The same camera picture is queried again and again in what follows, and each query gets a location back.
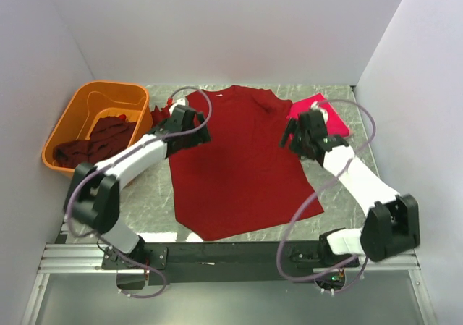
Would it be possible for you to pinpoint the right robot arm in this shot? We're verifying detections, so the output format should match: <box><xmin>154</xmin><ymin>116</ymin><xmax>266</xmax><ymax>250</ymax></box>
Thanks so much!
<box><xmin>280</xmin><ymin>110</ymin><xmax>420</xmax><ymax>266</ymax></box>

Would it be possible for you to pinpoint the maroon t-shirt in bin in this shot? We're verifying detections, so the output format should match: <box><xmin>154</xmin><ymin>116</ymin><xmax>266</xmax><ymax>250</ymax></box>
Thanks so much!
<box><xmin>53</xmin><ymin>116</ymin><xmax>136</xmax><ymax>169</ymax></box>

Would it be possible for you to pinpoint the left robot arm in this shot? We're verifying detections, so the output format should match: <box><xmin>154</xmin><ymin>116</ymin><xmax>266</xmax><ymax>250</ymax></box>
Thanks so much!
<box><xmin>64</xmin><ymin>104</ymin><xmax>211</xmax><ymax>269</ymax></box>

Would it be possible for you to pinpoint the orange plastic bin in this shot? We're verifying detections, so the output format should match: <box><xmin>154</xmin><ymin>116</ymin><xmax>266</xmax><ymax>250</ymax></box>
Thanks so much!
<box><xmin>42</xmin><ymin>81</ymin><xmax>153</xmax><ymax>178</ymax></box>

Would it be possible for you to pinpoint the folded hot pink t-shirt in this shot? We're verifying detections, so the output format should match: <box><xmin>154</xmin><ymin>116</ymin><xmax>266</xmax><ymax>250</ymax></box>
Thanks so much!
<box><xmin>286</xmin><ymin>93</ymin><xmax>352</xmax><ymax>138</ymax></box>

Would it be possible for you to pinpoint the aluminium extrusion rail frame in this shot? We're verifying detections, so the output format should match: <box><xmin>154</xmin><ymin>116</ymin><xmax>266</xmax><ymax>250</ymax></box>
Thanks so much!
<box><xmin>25</xmin><ymin>232</ymin><xmax>438</xmax><ymax>324</ymax></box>

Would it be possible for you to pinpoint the black base crossbar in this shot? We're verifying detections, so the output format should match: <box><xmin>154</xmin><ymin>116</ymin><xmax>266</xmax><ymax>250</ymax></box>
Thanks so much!
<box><xmin>101</xmin><ymin>240</ymin><xmax>362</xmax><ymax>290</ymax></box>

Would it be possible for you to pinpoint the dark red t-shirt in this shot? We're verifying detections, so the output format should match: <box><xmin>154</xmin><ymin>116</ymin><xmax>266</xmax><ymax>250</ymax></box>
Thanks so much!
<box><xmin>169</xmin><ymin>85</ymin><xmax>315</xmax><ymax>241</ymax></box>

